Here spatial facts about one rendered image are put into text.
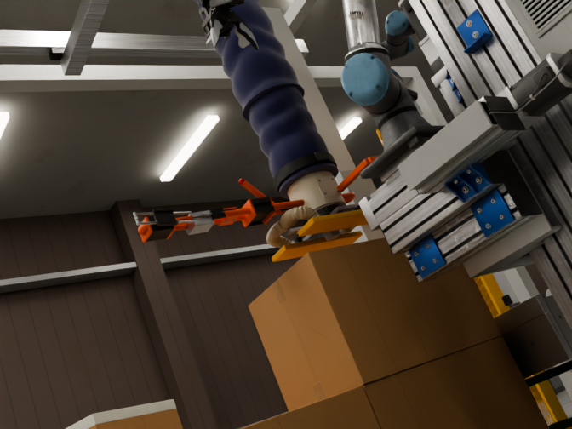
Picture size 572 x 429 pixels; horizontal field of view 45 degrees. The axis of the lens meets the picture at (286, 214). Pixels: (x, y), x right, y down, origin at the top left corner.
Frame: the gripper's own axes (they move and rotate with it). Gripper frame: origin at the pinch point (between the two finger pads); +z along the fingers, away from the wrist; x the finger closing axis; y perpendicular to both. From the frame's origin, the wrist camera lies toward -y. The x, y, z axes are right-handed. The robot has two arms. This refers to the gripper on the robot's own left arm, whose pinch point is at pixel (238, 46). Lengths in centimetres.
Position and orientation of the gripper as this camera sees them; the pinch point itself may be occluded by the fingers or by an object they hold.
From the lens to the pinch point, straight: 203.8
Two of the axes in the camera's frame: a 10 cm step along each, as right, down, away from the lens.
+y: -5.3, 4.9, 6.9
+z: 3.7, 8.7, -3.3
